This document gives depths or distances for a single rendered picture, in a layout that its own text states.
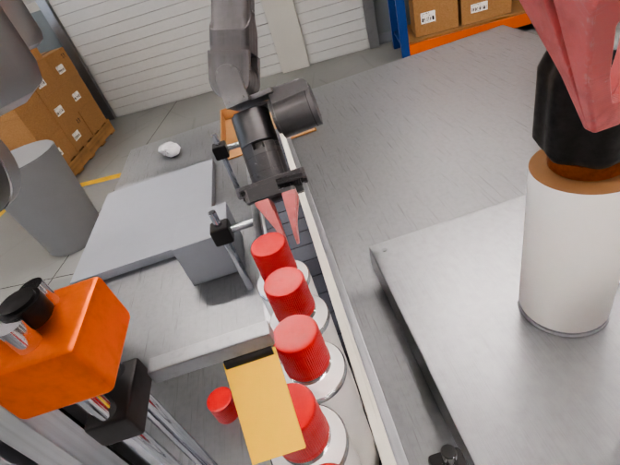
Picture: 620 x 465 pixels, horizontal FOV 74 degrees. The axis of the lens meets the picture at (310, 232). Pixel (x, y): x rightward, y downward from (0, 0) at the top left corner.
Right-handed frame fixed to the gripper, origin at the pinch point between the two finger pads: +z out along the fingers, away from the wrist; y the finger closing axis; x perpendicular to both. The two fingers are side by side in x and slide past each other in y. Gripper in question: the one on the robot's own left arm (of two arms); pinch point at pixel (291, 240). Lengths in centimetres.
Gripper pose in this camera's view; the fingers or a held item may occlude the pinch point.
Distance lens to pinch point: 60.1
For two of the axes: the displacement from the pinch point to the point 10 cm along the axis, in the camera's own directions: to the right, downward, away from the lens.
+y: 9.5, -3.2, -0.3
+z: 3.2, 9.5, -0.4
